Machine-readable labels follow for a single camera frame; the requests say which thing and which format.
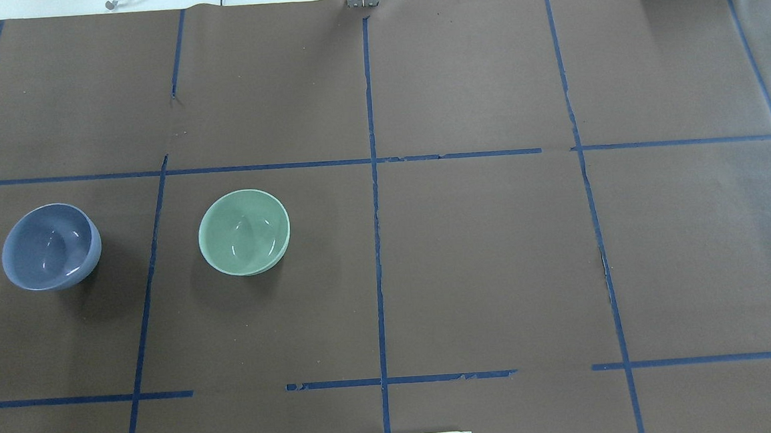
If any blue ceramic bowl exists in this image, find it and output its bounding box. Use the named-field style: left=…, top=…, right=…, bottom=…
left=1, top=203, right=102, bottom=292

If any green ceramic bowl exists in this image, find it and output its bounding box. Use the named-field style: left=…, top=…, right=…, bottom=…
left=198, top=188, right=291, bottom=277

